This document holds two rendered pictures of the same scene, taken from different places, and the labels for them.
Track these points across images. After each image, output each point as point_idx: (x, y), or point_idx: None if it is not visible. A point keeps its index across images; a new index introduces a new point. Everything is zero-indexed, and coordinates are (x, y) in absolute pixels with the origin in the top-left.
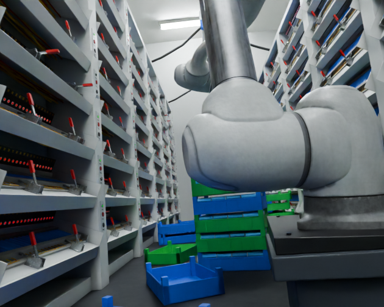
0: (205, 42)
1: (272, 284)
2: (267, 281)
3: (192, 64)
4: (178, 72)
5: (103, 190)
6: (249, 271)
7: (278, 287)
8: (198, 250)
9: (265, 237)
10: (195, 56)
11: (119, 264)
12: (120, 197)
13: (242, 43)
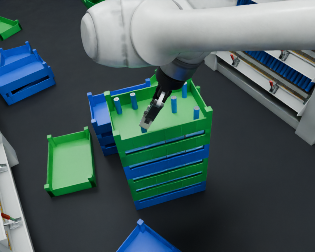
0: (236, 38)
1: (233, 235)
2: (224, 229)
3: (160, 49)
4: (111, 54)
5: (5, 251)
6: (190, 200)
7: (243, 243)
8: (135, 200)
9: (206, 174)
10: (184, 49)
11: (23, 216)
12: None
13: None
